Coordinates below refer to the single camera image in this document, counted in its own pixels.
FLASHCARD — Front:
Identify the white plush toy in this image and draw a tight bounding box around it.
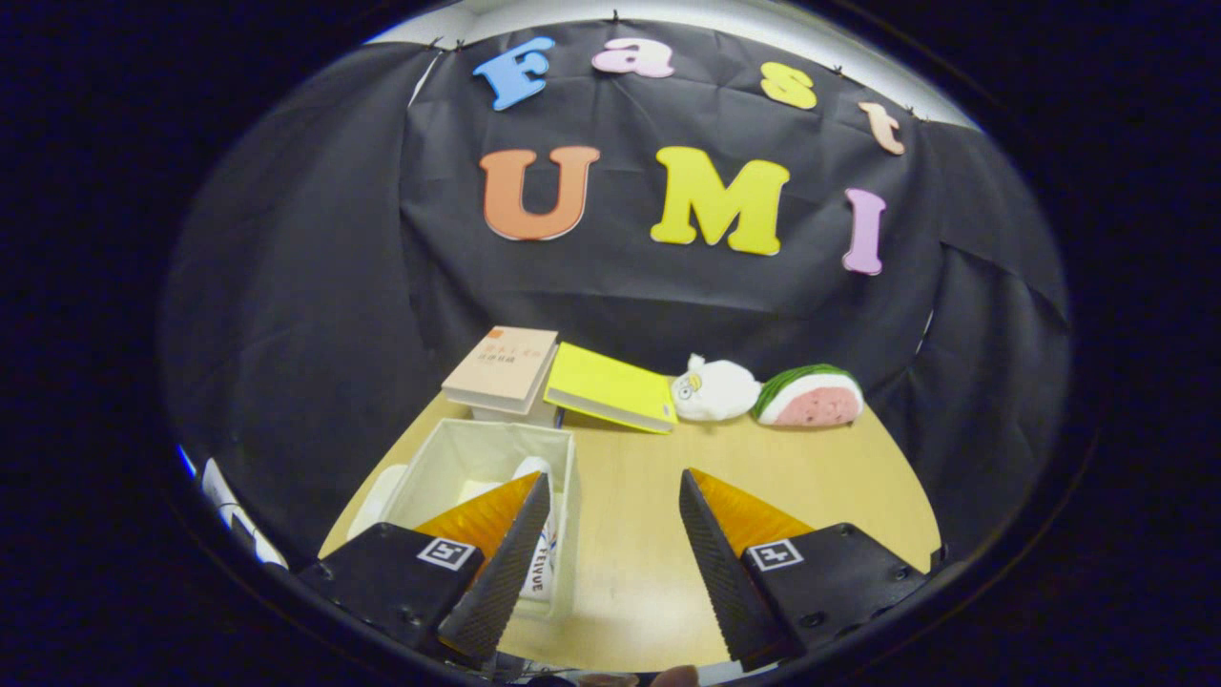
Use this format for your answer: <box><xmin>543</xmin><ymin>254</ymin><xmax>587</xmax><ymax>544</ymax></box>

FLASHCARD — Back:
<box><xmin>670</xmin><ymin>353</ymin><xmax>764</xmax><ymax>423</ymax></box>

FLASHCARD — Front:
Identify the yellow book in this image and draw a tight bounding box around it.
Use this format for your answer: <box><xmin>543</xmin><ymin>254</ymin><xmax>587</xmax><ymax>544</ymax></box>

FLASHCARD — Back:
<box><xmin>544</xmin><ymin>342</ymin><xmax>679</xmax><ymax>435</ymax></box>

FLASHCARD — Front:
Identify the beige fabric storage box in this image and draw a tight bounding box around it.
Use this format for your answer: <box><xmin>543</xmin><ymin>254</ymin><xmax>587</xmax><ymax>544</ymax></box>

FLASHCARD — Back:
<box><xmin>345</xmin><ymin>417</ymin><xmax>579</xmax><ymax>621</ymax></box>

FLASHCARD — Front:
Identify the white shoe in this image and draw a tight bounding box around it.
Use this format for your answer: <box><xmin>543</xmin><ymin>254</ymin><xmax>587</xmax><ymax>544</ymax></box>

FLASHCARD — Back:
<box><xmin>513</xmin><ymin>456</ymin><xmax>560</xmax><ymax>604</ymax></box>

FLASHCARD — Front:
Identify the watermelon plush toy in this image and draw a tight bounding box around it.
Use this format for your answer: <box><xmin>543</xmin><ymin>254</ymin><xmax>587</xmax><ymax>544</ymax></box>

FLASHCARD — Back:
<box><xmin>751</xmin><ymin>364</ymin><xmax>865</xmax><ymax>427</ymax></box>

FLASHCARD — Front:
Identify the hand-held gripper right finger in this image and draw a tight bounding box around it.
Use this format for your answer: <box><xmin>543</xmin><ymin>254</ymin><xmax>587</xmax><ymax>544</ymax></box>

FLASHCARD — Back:
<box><xmin>678</xmin><ymin>468</ymin><xmax>931</xmax><ymax>672</ymax></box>

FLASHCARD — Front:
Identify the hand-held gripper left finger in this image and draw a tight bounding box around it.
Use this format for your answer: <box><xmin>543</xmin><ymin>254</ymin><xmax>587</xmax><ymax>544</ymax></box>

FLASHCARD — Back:
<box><xmin>300</xmin><ymin>469</ymin><xmax>552</xmax><ymax>669</ymax></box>

